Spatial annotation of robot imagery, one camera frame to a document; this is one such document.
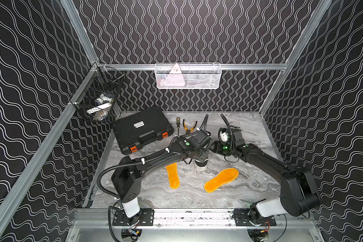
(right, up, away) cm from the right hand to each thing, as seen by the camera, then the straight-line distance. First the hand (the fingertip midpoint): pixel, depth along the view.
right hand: (212, 147), depth 88 cm
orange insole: (-22, -19, -2) cm, 29 cm away
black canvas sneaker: (-7, -11, -1) cm, 13 cm away
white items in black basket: (-57, +23, -13) cm, 63 cm away
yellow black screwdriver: (-21, +14, +23) cm, 34 cm away
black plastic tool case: (-46, +11, +15) cm, 49 cm away
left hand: (-6, -1, -8) cm, 10 cm away
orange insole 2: (+7, -18, +1) cm, 19 cm away
